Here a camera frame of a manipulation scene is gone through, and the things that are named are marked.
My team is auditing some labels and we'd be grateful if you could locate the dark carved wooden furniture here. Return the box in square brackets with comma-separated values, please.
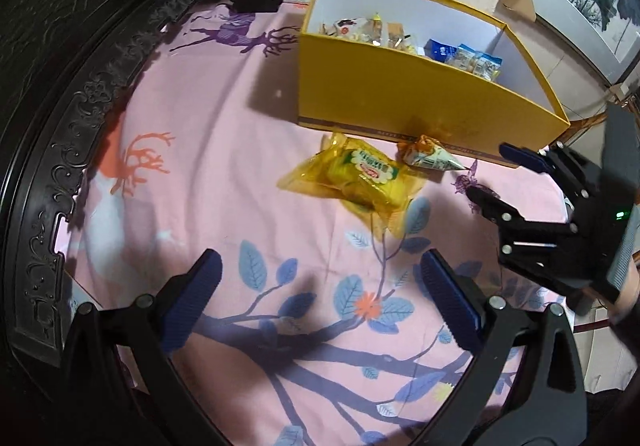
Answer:
[0, 0, 288, 446]

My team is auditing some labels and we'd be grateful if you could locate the triangular yellow green packet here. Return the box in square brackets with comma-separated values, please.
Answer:
[396, 134, 466, 173]

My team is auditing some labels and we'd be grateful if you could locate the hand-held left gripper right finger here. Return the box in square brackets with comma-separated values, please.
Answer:
[420, 248, 588, 446]

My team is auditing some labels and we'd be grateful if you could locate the yellow cardboard box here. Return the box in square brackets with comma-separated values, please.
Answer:
[297, 0, 571, 169]

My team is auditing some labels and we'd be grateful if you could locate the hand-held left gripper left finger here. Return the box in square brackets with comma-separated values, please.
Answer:
[62, 248, 223, 446]

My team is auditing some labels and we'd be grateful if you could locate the light blue white packet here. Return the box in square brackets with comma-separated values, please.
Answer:
[445, 43, 503, 82]

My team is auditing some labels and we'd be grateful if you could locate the long clear cracker packet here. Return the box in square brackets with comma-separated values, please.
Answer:
[367, 13, 388, 47]

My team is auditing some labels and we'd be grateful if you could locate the white packet black character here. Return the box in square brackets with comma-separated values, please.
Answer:
[320, 16, 373, 42]

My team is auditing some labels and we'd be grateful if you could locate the yellow cake packet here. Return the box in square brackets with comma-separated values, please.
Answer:
[277, 132, 428, 227]

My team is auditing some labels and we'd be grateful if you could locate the pink floral blanket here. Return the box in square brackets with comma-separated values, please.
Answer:
[62, 0, 581, 446]

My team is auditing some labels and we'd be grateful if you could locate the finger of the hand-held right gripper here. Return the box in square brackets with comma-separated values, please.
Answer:
[466, 185, 601, 295]
[499, 142, 601, 207]

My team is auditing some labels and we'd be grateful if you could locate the blue snack packet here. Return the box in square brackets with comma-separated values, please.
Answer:
[424, 38, 458, 62]

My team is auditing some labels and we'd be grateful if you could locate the person's right hand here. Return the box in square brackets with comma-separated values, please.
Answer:
[607, 256, 640, 327]

